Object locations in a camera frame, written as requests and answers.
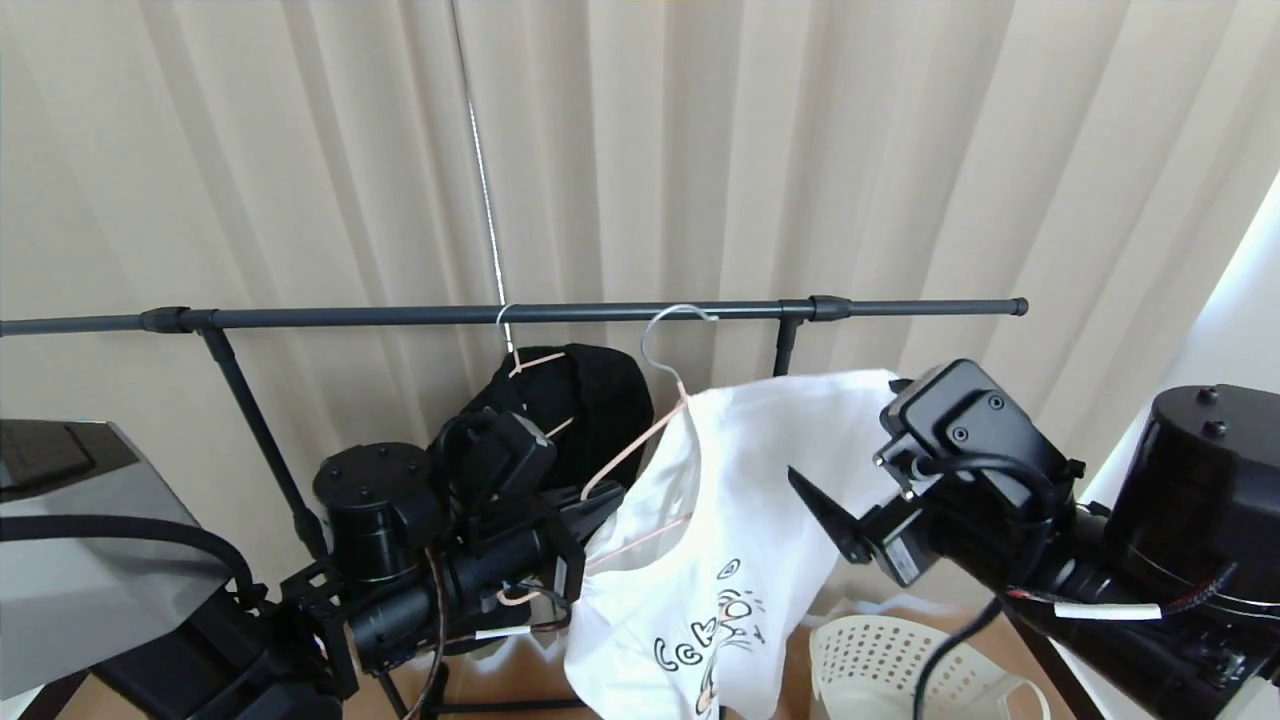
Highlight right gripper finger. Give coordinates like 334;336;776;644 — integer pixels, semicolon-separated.
787;467;877;565

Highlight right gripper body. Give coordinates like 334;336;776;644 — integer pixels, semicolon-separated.
860;495;1243;703

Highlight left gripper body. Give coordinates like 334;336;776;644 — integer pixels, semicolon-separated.
348;520;587;671

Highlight white garment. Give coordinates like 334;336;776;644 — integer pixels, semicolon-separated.
562;370;903;720

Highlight pink clothes hanger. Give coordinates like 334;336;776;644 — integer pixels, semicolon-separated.
497;305;577;441
580;303;721;607

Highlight black shorts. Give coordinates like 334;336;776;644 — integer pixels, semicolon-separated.
455;343;656;493

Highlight white laundry basket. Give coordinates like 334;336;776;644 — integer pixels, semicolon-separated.
808;615;1051;720

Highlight black clothes rack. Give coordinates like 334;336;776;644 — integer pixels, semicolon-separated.
0;296;1029;720

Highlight beige curtain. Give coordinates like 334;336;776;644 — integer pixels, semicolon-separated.
0;0;1280;621

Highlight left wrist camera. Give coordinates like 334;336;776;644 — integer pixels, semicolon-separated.
435;408;559;513

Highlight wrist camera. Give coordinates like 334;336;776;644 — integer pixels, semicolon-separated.
435;408;559;513
875;360;1087;523

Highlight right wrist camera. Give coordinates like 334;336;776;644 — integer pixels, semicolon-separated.
875;360;1087;523

